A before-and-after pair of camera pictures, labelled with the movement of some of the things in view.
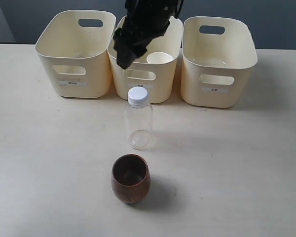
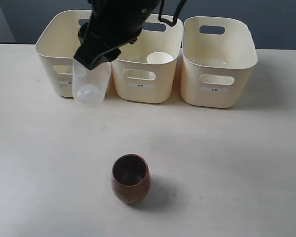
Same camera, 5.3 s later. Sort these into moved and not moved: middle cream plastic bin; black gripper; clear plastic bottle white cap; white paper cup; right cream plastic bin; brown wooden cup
Moved: clear plastic bottle white cap; black gripper
Not moved: brown wooden cup; middle cream plastic bin; white paper cup; right cream plastic bin
